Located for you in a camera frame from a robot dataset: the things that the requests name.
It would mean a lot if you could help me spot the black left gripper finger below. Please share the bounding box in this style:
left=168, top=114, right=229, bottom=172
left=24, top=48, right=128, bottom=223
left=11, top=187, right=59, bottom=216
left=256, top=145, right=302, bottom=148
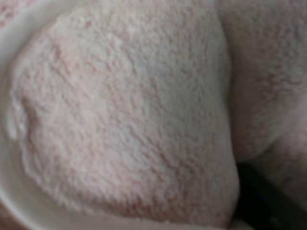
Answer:
left=236, top=163, right=307, bottom=230

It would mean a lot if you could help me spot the pink fluffy towel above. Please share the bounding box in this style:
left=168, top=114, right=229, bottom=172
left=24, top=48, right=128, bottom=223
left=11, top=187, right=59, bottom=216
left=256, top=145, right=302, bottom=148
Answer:
left=0, top=0, right=307, bottom=230

